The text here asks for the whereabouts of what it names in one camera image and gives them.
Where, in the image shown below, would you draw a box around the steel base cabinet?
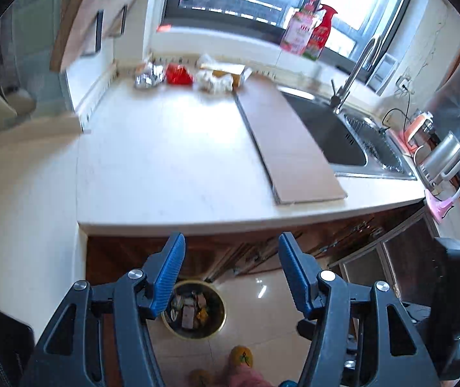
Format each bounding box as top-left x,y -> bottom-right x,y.
328,210 -> 440,303

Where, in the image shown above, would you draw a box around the red spray bottle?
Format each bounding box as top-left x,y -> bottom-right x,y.
308,3 -> 337,59

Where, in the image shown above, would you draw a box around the white wall socket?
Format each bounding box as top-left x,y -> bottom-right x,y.
395,74 -> 414,93

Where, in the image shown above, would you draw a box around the brown cardboard sheet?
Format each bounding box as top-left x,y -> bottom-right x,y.
234,74 -> 348,205

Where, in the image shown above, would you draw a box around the person's right leg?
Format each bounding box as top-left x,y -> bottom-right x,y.
218,365 -> 271,387

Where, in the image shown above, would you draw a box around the silver metal holder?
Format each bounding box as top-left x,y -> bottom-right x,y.
414,131 -> 460,188

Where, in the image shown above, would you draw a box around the steel sink faucet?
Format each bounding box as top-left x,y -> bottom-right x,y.
330,36 -> 384,114

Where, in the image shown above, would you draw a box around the silver foil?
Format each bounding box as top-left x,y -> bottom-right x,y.
134,61 -> 166,88

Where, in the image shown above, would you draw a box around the round trash bin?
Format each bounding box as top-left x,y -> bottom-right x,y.
161,279 -> 226,339

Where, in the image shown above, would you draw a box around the pink refill pouch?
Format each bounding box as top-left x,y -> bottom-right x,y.
279,0 -> 321,61

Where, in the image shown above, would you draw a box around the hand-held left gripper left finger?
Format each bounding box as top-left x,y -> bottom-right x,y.
20,233 -> 186,387

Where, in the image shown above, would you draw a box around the white paper bag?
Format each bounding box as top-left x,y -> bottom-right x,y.
195,69 -> 234,93

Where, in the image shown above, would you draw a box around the stainless steel sink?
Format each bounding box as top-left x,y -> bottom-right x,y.
280,89 -> 418,181

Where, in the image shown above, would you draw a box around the black power cable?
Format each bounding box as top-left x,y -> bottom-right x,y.
379,107 -> 414,134

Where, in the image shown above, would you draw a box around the yellow slipper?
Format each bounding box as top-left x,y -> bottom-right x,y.
229,345 -> 255,369
190,369 -> 214,387

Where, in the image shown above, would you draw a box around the red snack bag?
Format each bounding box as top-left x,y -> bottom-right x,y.
166,64 -> 194,85

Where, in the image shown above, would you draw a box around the yellow and white carton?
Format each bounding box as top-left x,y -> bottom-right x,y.
198,54 -> 253,90

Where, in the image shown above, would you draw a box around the white and pink gooseneck lamp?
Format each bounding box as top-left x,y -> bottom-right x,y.
423,137 -> 460,224

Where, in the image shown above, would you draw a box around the pink electric kettle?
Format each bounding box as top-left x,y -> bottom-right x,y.
403,111 -> 434,150

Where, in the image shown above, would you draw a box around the wooden base cabinets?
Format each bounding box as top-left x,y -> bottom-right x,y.
86,203 -> 428,283

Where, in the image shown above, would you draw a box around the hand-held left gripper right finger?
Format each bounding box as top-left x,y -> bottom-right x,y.
278,232 -> 442,387

